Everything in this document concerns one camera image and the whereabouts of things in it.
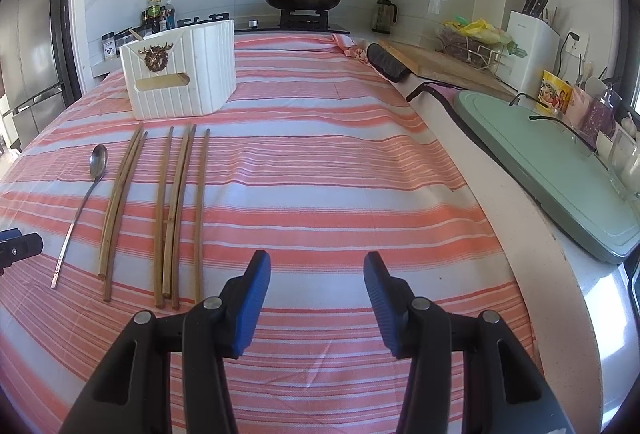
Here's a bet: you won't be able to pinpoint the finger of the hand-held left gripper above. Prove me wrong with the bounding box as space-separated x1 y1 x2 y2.
0 229 43 276

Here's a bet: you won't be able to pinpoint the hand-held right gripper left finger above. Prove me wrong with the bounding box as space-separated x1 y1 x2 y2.
57 250 272 434

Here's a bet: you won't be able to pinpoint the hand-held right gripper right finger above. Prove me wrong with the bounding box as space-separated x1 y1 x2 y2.
363 251 576 434

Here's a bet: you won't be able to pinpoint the metal spoon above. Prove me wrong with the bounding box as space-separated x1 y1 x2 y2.
51 144 108 290

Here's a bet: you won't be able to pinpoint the white ribbed utensil holder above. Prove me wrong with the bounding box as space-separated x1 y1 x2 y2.
118 19 237 121

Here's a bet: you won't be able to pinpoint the pink striped tablecloth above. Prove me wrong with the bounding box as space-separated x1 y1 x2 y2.
0 31 538 434

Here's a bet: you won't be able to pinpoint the green cutting board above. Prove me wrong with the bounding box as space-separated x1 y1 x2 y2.
453 90 640 265

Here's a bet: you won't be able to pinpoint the steel refrigerator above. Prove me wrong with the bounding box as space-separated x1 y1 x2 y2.
0 0 68 150

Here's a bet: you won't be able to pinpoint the black ribbed pad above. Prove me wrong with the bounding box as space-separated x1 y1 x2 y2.
367 42 412 83

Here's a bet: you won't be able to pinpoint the wooden cutting board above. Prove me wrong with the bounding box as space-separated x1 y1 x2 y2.
377 39 518 102

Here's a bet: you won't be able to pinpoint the crumpled pink cloth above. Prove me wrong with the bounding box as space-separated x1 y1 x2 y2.
332 33 373 62

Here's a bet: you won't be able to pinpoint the yellow snack packet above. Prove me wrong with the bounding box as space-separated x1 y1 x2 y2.
536 70 572 116

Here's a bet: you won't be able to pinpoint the black gas stove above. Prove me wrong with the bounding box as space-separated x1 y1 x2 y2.
177 8 351 35

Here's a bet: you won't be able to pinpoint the pink container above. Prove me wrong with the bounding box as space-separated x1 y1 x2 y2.
567 84 594 133

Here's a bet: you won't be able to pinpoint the black pan support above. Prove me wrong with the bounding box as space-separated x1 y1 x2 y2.
279 8 328 31
178 13 231 28

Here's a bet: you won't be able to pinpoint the glass jar purple contents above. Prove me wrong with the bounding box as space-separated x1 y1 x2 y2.
582 81 622 150

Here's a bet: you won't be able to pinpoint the yellow plastic bag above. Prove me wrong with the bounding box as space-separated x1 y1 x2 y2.
457 18 507 44

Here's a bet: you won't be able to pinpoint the white knife block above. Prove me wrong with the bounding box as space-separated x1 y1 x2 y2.
500 10 561 90

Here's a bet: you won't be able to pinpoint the black strap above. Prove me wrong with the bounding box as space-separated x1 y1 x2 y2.
405 81 481 150

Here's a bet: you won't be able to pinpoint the black wire frame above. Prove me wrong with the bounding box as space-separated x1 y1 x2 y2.
509 91 601 161

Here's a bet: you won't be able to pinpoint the wire dish rack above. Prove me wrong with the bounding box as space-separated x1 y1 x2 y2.
465 39 516 81

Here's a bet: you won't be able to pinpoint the glass pitcher black handle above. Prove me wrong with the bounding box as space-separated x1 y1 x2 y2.
371 0 399 35

